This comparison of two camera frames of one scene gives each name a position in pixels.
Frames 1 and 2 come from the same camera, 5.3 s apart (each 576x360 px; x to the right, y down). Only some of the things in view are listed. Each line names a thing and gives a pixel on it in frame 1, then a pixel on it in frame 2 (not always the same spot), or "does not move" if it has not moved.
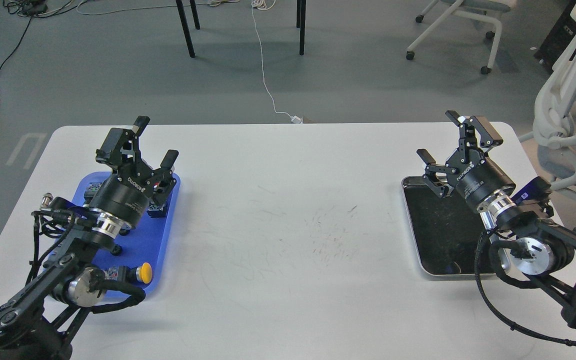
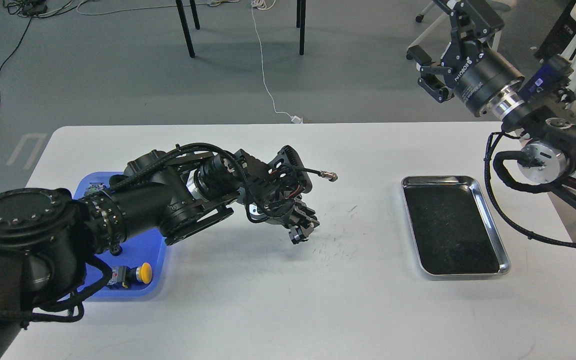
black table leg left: x=180 y=7 does not move
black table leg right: x=301 y=10 does not move
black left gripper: x=130 y=189 -> x=278 y=208
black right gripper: x=476 y=177 -> x=478 y=75
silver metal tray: x=446 y=230 does not move
